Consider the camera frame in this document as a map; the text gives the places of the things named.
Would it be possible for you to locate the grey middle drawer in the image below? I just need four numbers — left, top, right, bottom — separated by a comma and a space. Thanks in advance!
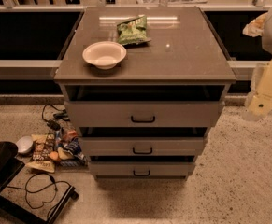
79, 137, 207, 156

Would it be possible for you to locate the black power adapter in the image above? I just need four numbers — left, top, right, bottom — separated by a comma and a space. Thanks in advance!
47, 119, 61, 131

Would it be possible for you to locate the brown snack bag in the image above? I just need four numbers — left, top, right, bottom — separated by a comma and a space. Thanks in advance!
32, 134, 54, 161

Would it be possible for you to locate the black cable on floor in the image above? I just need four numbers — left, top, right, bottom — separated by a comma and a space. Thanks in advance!
6, 172, 72, 220

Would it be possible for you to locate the orange fruit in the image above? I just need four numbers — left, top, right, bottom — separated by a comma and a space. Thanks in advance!
49, 151, 61, 162

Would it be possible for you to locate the grey bottom drawer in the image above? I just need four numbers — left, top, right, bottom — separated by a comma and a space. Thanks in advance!
88, 161, 195, 177

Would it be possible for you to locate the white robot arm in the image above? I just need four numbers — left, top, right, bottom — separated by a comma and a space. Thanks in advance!
242, 7, 272, 121

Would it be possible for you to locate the small white bowl on floor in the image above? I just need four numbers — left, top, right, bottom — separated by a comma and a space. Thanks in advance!
16, 136, 33, 155

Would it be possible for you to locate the grey drawer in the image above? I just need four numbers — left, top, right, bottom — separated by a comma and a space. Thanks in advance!
64, 101, 223, 128
88, 161, 195, 177
79, 137, 207, 156

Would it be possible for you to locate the blue snack bag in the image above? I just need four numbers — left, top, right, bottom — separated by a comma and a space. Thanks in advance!
58, 138, 86, 167

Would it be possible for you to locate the grey top drawer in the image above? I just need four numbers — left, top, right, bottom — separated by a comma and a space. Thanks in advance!
64, 101, 223, 128

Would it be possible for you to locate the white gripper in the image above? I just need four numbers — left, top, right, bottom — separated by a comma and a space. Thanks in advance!
242, 12, 272, 121

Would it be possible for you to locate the green chip bag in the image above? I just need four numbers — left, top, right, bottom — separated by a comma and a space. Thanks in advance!
117, 15, 151, 46

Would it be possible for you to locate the grey drawer cabinet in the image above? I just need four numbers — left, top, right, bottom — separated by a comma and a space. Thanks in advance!
52, 6, 237, 181

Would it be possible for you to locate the yellow chip bag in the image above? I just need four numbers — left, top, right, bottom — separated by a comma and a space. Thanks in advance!
26, 161, 55, 173

